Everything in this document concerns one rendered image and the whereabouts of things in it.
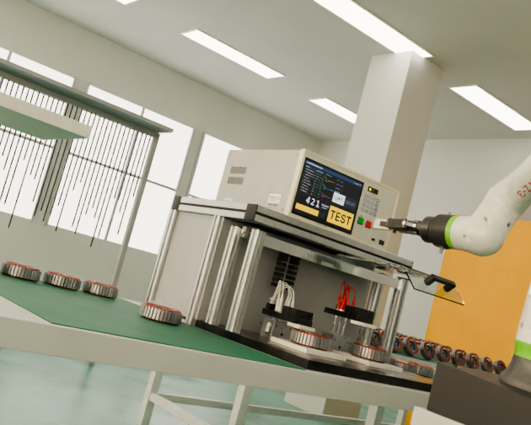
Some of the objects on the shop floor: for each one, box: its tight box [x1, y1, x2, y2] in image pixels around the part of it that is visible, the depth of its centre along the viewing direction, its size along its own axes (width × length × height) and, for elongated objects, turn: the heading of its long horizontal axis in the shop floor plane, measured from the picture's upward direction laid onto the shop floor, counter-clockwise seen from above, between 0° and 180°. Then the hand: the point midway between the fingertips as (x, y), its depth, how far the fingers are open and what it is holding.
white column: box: [284, 51, 443, 419], centre depth 626 cm, size 50×45×330 cm
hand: (383, 224), depth 206 cm, fingers closed
